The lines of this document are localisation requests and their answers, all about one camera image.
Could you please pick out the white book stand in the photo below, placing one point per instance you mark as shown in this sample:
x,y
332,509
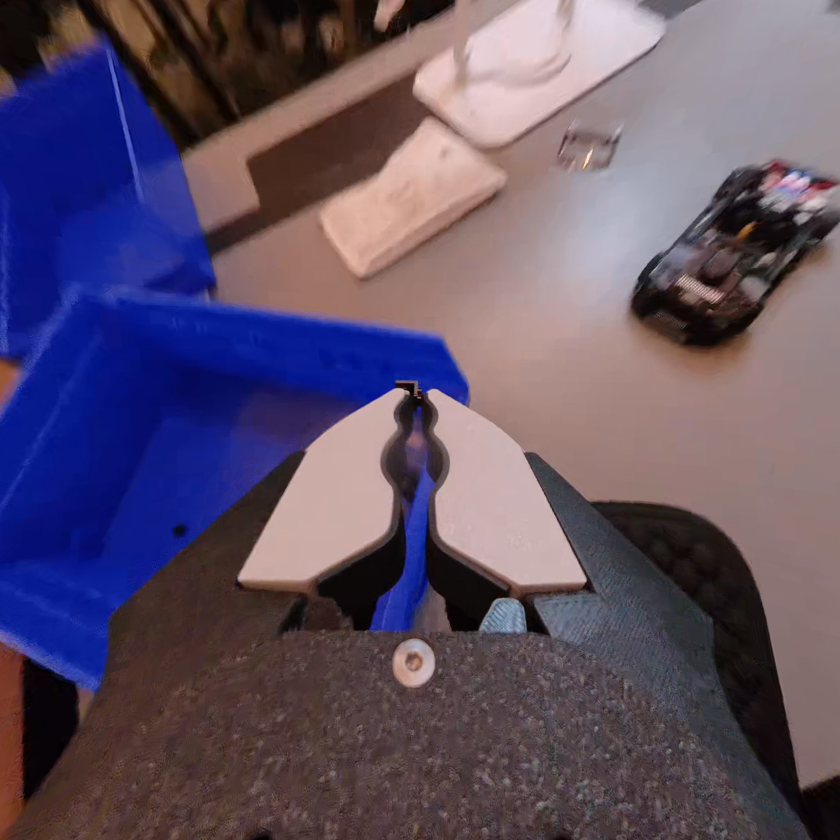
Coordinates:
x,y
525,72

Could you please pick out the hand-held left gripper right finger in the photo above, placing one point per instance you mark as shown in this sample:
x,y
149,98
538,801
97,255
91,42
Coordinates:
x,y
505,518

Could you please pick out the clear lego windshield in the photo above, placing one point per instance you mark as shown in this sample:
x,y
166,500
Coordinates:
x,y
587,148

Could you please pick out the small dark lego bracket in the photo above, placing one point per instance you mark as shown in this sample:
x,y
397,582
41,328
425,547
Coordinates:
x,y
412,388

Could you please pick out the black lego car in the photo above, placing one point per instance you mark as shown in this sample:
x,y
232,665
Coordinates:
x,y
728,262

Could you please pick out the black wrist rest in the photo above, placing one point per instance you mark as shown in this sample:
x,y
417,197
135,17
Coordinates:
x,y
709,577

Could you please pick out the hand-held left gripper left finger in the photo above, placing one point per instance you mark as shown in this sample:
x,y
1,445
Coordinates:
x,y
328,512

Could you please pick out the printed white paper bag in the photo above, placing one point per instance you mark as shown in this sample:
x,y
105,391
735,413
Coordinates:
x,y
413,197

